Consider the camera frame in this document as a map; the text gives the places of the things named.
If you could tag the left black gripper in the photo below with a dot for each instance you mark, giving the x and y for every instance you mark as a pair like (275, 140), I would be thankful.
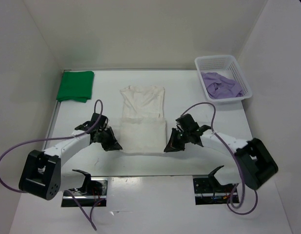
(113, 144)

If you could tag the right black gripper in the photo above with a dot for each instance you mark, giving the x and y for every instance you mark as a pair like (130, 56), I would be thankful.
(173, 145)

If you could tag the white t shirt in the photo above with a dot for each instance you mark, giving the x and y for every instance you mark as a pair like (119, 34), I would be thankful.
(143, 126)

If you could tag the green t shirt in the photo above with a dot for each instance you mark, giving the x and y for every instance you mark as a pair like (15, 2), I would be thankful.
(76, 86)

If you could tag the purple t shirt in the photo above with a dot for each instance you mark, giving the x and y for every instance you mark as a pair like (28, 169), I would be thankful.
(220, 87)

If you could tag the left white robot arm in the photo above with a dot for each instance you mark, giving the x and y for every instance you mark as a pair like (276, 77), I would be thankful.
(41, 175)

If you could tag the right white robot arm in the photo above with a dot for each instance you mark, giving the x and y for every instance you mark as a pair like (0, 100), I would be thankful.
(256, 163)

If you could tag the white plastic basket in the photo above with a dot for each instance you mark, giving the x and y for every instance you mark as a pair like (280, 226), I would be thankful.
(227, 66)

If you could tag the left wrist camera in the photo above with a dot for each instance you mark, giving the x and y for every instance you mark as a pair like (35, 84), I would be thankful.
(98, 121)

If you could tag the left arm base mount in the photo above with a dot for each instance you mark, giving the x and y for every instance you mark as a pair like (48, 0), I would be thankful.
(87, 195)

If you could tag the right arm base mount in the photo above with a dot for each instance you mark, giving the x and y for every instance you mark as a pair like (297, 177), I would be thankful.
(208, 193)

